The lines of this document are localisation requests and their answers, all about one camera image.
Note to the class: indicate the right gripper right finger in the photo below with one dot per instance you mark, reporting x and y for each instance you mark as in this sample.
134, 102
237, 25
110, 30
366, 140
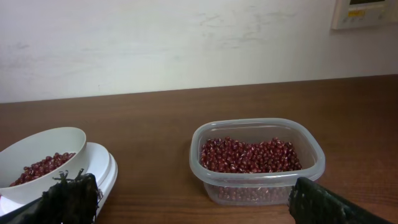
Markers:
312, 203

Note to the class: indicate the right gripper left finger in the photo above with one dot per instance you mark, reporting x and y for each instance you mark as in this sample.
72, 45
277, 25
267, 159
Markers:
69, 201

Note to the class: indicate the red beans in bowl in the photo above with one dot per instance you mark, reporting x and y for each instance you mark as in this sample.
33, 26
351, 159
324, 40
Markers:
42, 167

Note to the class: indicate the white round bowl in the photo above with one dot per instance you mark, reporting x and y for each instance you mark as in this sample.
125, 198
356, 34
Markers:
33, 149

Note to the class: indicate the clear plastic container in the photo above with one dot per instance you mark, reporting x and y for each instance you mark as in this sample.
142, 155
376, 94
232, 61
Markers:
257, 130

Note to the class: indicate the white wall control panel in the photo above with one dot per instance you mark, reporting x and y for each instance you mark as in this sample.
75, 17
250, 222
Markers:
350, 14

